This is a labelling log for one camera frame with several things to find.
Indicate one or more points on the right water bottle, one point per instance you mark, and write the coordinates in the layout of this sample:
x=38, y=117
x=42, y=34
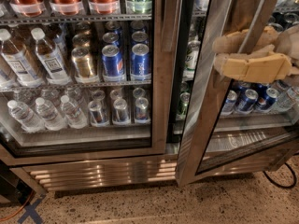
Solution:
x=73, y=112

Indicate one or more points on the green can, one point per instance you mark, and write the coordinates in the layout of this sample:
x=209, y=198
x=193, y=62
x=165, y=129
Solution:
x=183, y=105

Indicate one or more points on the left 7up can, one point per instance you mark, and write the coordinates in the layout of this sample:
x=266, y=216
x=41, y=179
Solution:
x=191, y=58

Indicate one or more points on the middle water bottle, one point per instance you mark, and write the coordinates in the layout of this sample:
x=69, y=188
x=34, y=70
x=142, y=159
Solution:
x=52, y=118

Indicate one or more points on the stainless steel display fridge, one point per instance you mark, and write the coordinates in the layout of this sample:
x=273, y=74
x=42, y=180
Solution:
x=130, y=169

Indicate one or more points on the left lower blue can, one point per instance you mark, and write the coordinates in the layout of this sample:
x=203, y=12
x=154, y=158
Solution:
x=229, y=103

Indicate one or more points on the middle red bull can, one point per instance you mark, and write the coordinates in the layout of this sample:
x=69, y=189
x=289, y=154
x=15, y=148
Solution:
x=120, y=112

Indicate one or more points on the gold can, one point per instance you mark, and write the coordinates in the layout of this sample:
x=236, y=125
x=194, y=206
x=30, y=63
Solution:
x=86, y=70

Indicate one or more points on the right blue pepsi can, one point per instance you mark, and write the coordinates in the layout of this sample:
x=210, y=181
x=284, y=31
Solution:
x=140, y=62

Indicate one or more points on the blue pepsi can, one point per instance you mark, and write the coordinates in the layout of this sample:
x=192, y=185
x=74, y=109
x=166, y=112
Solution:
x=114, y=70
x=140, y=62

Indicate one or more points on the left water bottle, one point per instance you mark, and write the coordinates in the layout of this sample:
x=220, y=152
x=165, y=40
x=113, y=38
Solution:
x=25, y=115

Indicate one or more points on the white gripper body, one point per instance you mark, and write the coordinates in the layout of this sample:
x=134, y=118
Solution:
x=289, y=44

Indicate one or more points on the left blue pepsi can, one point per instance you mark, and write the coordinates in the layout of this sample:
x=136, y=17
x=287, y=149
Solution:
x=114, y=70

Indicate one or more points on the front left tea bottle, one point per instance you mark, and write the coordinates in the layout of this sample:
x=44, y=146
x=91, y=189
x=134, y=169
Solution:
x=21, y=60

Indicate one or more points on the front right tea bottle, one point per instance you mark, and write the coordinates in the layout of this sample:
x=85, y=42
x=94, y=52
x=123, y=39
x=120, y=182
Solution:
x=51, y=58

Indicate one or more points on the glass fridge door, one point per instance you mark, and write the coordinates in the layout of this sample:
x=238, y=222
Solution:
x=212, y=144
x=123, y=29

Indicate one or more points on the right red bull can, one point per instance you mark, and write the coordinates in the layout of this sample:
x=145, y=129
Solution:
x=142, y=114

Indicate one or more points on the blue tape cross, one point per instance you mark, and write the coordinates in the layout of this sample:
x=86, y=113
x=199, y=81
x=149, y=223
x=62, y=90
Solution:
x=30, y=211

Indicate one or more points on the left red bull can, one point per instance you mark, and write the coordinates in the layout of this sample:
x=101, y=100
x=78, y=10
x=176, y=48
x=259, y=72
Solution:
x=98, y=113

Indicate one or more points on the water bottle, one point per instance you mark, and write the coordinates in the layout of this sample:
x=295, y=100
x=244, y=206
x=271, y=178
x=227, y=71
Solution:
x=73, y=112
x=52, y=118
x=25, y=115

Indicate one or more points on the right lower blue can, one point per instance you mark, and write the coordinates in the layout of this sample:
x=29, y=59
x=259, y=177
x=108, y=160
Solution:
x=246, y=101

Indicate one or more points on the tea bottle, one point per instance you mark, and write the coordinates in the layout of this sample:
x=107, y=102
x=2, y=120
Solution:
x=21, y=60
x=51, y=58

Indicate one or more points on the red bull can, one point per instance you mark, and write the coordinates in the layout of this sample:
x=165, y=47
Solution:
x=142, y=114
x=120, y=112
x=98, y=113

